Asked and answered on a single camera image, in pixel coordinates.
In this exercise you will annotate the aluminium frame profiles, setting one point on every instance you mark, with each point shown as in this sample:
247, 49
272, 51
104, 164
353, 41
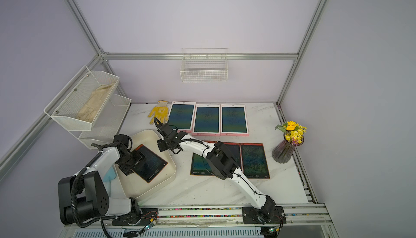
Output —
43, 47

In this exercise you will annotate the yellow work glove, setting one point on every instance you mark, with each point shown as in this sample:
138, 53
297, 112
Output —
160, 111

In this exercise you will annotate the white wire wall basket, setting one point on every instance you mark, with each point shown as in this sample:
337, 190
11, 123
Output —
204, 65

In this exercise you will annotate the beige storage tray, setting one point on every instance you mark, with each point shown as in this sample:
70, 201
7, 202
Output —
133, 185

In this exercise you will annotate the yellow flower bouquet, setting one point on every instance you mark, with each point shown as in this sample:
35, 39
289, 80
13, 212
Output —
293, 132

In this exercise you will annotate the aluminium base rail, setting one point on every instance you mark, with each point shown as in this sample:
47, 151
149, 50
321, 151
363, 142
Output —
205, 216

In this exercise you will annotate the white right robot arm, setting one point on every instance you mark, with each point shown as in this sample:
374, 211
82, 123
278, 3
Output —
262, 209

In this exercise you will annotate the dark red bottom tablet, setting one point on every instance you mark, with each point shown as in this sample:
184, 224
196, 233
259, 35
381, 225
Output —
254, 161

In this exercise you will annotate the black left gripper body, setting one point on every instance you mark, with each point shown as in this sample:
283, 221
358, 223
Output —
127, 162

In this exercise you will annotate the purple glass vase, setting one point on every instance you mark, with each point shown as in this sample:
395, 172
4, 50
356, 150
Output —
285, 149

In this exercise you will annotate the white mesh two-tier shelf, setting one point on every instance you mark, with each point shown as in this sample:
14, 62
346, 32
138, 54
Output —
64, 108

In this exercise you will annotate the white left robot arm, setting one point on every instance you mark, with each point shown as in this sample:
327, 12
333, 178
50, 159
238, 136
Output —
83, 198

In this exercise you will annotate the pink white writing tablet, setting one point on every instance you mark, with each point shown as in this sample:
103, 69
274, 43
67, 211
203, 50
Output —
181, 115

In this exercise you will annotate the beige glove in shelf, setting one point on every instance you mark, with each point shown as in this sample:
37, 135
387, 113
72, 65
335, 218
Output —
91, 108

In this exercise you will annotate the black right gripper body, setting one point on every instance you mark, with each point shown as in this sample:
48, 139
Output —
168, 141

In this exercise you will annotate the light blue object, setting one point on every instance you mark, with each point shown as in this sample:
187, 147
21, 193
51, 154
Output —
109, 182

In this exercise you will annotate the dark red tablet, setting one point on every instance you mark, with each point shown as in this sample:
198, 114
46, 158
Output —
200, 166
254, 161
235, 150
151, 166

